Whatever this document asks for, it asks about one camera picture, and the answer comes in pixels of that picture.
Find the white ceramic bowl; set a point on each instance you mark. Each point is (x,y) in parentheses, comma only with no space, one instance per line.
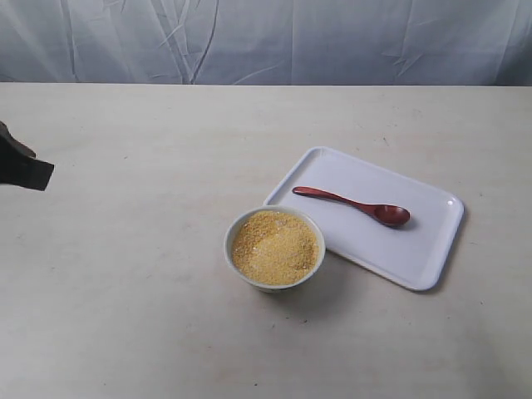
(274,282)

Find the dark red wooden spoon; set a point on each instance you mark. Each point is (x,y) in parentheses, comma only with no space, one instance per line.
(389,215)

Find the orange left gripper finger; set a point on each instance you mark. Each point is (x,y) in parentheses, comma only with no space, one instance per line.
(19,165)

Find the white rectangular plastic tray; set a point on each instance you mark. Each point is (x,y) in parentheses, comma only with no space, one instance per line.
(413,256)

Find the grey fabric backdrop curtain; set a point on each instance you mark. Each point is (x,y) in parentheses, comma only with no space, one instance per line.
(268,42)

